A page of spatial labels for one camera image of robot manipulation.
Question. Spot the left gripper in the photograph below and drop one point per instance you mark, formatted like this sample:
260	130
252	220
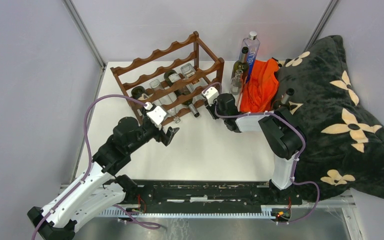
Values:
167	138

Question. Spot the tall clear glass bottle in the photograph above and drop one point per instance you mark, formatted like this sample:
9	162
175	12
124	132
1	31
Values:
165	100

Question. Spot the dark wine bottle silver neck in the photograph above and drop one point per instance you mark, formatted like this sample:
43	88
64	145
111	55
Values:
242	64

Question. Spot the black floral blanket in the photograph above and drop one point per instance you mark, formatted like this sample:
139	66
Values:
344	142

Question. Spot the orange cloth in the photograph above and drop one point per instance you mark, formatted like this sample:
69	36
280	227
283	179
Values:
262	87

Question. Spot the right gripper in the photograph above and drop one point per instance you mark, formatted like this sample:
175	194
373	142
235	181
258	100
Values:
210	110

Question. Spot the small clear glass bottle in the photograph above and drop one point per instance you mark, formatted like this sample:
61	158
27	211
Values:
236	84

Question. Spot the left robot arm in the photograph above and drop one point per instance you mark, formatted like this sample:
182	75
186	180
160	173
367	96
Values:
98	187

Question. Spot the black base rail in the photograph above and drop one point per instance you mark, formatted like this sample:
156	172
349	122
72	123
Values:
193	198

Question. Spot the dark green wine bottle labelled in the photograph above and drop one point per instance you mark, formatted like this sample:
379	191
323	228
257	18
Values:
139	93

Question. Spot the brown wooden wine rack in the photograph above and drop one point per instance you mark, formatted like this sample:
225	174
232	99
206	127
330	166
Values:
196	83

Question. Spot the aluminium corner post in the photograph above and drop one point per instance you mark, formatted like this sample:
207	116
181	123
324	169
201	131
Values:
329	10
78	21

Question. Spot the left aluminium corner post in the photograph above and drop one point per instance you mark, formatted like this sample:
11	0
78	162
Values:
78	21

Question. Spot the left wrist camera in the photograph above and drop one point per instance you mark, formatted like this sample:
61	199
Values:
156	114

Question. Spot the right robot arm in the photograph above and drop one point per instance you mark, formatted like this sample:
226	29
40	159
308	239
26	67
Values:
281	131

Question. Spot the dark wine bottle brown label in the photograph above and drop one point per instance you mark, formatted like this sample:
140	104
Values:
284	101

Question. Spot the blue square glass bottle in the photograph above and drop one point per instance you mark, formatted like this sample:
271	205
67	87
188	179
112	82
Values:
252	43

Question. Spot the right aluminium corner post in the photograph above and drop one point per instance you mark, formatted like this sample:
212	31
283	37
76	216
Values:
329	10

